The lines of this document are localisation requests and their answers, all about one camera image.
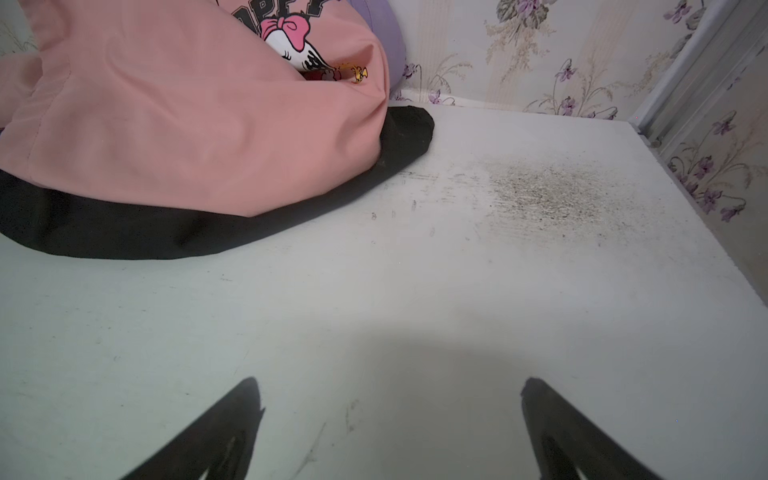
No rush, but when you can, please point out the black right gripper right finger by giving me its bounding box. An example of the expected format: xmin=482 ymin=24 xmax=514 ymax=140
xmin=521 ymin=377 xmax=659 ymax=480

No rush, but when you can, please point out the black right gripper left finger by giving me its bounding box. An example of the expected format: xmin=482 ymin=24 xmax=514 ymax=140
xmin=125 ymin=377 xmax=264 ymax=480

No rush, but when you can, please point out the black cloth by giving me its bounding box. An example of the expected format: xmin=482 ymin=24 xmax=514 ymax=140
xmin=1 ymin=106 xmax=435 ymax=260

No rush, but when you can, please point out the purple cloth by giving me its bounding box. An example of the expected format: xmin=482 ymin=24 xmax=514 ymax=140
xmin=349 ymin=0 xmax=406 ymax=93

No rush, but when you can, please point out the pink printed sweatshirt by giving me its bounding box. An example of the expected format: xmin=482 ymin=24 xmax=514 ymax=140
xmin=1 ymin=1 xmax=390 ymax=217

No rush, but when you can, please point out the aluminium frame post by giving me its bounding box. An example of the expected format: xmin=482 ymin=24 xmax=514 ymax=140
xmin=630 ymin=0 xmax=767 ymax=148

